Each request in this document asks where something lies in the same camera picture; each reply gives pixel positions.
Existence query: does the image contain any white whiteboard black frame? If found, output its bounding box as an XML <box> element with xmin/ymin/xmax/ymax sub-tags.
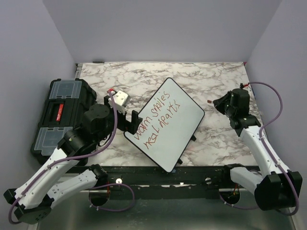
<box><xmin>124</xmin><ymin>78</ymin><xmax>205</xmax><ymax>173</ymax></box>

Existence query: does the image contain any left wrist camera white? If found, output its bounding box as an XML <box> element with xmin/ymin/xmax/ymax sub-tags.
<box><xmin>108</xmin><ymin>89</ymin><xmax>131</xmax><ymax>115</ymax></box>

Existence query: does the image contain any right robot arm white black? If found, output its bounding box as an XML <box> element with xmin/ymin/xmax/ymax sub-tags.
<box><xmin>213</xmin><ymin>89</ymin><xmax>303</xmax><ymax>211</ymax></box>

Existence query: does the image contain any black plastic toolbox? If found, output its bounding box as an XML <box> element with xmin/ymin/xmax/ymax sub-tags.
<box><xmin>30</xmin><ymin>79</ymin><xmax>97</xmax><ymax>165</ymax></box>

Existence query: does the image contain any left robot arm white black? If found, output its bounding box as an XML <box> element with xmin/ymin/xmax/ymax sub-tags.
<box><xmin>3</xmin><ymin>90</ymin><xmax>142</xmax><ymax>225</ymax></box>

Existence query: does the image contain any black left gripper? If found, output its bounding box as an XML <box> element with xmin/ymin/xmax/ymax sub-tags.
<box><xmin>95</xmin><ymin>96</ymin><xmax>142</xmax><ymax>144</ymax></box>

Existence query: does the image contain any black front mounting rail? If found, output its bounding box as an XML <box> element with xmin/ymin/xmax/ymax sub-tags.
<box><xmin>90</xmin><ymin>165</ymin><xmax>237</xmax><ymax>200</ymax></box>

